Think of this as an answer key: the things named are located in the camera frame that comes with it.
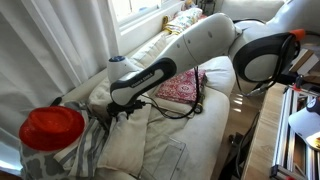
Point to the light wooden table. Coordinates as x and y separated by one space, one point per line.
261 140

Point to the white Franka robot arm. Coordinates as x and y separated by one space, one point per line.
200 40

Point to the grey white patterned cover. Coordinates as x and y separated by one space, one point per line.
33 166

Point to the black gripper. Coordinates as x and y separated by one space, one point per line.
125 106

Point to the red plastic hat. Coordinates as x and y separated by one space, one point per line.
50 126

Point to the cream fabric couch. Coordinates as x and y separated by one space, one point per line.
200 143

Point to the white window frame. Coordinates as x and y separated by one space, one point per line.
143 23

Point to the brown cardboard box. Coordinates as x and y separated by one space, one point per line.
305 61

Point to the small cream pillow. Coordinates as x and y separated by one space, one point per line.
130 143

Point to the flat cream seat cushion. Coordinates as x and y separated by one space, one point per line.
173 106

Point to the red patterned fringed blanket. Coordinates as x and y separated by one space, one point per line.
181 86

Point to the yellow floral cloth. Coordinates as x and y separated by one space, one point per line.
183 20

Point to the grey white striped cloth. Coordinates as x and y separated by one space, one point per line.
85 150

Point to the aluminium frame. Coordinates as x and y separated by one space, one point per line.
286 133

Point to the white curtain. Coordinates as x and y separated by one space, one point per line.
40 50

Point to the clear plastic box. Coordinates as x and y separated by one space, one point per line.
170 156

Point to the yellow and black flashlight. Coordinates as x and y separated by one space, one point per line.
199 106

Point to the wide cream back cushion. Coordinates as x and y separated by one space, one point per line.
153 50

